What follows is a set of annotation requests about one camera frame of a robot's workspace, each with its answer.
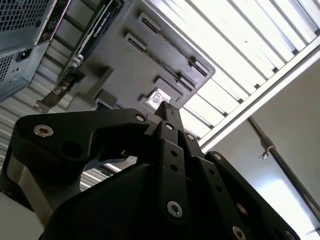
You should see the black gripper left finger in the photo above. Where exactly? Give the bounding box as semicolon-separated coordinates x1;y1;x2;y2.
1;101;190;230

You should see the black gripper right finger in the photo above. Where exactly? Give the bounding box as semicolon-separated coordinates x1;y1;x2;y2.
172;104;301;240

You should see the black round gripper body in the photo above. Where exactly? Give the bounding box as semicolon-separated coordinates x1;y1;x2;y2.
43;161;227;240

